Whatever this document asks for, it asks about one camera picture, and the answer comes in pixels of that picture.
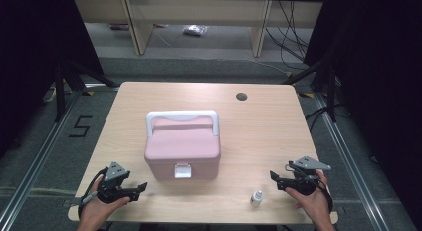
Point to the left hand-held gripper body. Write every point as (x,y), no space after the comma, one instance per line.
(114,178)

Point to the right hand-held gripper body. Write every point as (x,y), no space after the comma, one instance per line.
(305,178)

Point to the pink storage box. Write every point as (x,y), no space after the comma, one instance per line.
(166,169)

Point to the person's right hand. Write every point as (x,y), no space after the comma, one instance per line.
(312,204)

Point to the person's left hand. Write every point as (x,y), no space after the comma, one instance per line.
(99,207)

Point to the small white bottle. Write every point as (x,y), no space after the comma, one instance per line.
(256,199)

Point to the black metal stand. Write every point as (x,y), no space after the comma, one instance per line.
(331,91)
(60,91)

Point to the dark curtain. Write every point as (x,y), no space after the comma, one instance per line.
(30,58)
(381,75)

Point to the clear plastic bag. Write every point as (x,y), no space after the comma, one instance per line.
(195,30)

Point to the wooden shelf unit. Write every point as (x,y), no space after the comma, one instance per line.
(199,12)

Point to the metal floor rail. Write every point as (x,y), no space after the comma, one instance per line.
(351,158)
(36,164)

